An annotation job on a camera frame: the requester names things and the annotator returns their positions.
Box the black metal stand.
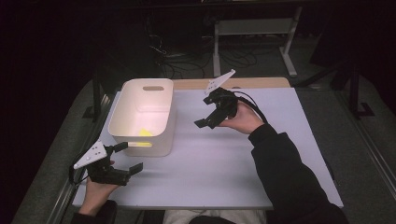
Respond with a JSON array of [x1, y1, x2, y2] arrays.
[[81, 73, 110, 123], [347, 60, 376, 121]]

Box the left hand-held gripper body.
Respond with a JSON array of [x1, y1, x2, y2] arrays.
[[73, 140, 132, 187]]

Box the black floor cables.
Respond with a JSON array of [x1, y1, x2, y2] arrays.
[[145, 15, 260, 79]]

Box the hand-held gripper cable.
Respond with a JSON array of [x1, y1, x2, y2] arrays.
[[233, 91, 270, 125], [68, 152, 93, 189]]

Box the right hand-held gripper cable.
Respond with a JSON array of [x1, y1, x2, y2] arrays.
[[233, 91, 270, 125]]

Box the yellow shuttlecock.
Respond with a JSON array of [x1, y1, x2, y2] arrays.
[[135, 127, 154, 148]]

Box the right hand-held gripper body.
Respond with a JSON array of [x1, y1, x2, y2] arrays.
[[204, 68, 241, 129]]

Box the left hand-held gripper cable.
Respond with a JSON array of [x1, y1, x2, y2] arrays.
[[68, 152, 93, 189]]

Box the person's left hand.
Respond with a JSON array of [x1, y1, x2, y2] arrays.
[[78, 177, 121, 217]]

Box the white board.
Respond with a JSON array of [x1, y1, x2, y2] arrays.
[[72, 87, 345, 210]]

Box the person's right hand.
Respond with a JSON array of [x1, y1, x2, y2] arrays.
[[219, 102, 266, 135]]

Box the white metal desk frame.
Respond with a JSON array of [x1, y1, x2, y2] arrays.
[[212, 6, 304, 78]]

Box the person's light trousers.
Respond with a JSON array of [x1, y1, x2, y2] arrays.
[[162, 209, 269, 224]]

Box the white plastic storage bin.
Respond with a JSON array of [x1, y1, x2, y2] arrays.
[[107, 77, 177, 158]]

